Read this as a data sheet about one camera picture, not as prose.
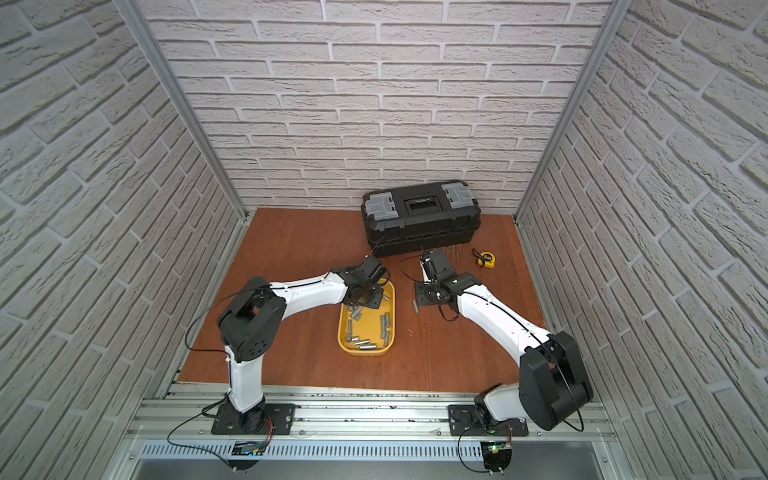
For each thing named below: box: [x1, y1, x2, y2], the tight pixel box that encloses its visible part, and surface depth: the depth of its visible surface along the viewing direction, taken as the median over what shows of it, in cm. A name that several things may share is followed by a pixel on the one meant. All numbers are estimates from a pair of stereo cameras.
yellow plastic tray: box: [337, 279, 396, 357], surface depth 89 cm
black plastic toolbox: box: [360, 180, 482, 258], surface depth 101 cm
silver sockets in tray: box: [346, 294, 390, 351], surface depth 89 cm
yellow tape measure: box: [472, 248, 496, 269], surface depth 105 cm
